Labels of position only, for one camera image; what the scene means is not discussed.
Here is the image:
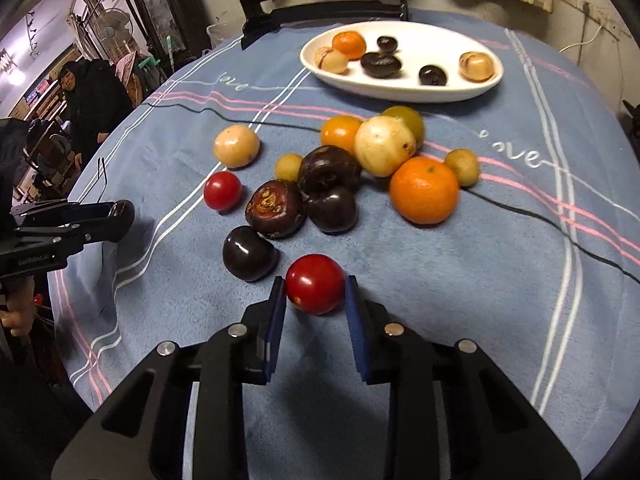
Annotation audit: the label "white power cable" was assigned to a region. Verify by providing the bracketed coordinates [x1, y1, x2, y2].
[559, 25, 603, 53]

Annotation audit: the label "small tan round fruit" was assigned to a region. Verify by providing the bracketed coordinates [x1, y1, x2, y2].
[275, 154, 304, 182]
[444, 148, 480, 187]

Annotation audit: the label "large pale round fruit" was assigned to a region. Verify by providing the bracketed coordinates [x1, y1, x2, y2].
[354, 116, 417, 178]

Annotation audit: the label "dark water chestnut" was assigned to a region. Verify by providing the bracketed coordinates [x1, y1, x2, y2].
[306, 187, 358, 234]
[297, 145, 362, 194]
[360, 52, 402, 79]
[245, 179, 307, 239]

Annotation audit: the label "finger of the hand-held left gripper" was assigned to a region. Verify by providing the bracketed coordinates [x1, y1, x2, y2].
[15, 219, 128, 256]
[12, 199, 136, 228]

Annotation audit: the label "olive green tomato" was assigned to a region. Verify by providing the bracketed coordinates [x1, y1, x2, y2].
[381, 105, 425, 148]

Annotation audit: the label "storage shelves with boxes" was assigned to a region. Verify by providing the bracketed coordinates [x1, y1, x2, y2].
[0, 45, 81, 201]

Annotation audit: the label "clear plastic bag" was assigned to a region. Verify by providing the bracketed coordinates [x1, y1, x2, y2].
[206, 22, 241, 48]

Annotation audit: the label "dark wooden framed mirror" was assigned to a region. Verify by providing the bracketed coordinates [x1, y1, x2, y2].
[122, 0, 211, 61]

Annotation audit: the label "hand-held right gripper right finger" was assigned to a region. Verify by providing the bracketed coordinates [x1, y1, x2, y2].
[344, 275, 583, 480]

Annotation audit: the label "white round plate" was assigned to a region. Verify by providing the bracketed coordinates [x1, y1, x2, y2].
[299, 21, 505, 105]

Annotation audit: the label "red cherry tomato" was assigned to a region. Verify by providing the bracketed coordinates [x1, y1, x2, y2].
[285, 254, 347, 316]
[203, 171, 243, 211]

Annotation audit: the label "smooth beige round fruit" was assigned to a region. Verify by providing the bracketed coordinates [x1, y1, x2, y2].
[213, 126, 261, 169]

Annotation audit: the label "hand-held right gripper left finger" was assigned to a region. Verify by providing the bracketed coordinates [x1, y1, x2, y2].
[52, 276, 288, 480]

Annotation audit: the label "person's left hand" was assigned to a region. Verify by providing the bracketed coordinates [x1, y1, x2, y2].
[0, 280, 40, 338]

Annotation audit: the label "yellow-orange tomato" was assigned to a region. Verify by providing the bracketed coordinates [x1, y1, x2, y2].
[320, 115, 365, 158]

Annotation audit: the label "orange tangerine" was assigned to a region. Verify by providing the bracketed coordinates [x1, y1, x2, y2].
[332, 31, 367, 60]
[389, 156, 460, 225]

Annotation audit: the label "white wall sockets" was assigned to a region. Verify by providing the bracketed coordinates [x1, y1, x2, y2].
[560, 0, 621, 31]

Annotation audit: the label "round goldfish screen black stand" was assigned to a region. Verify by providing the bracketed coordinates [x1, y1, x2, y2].
[227, 0, 412, 51]

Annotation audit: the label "beige brown-marked round fruit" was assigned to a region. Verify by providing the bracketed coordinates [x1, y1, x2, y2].
[458, 51, 495, 83]
[314, 46, 349, 75]

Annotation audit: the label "standing fan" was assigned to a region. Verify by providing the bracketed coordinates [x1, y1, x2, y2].
[92, 7, 135, 61]

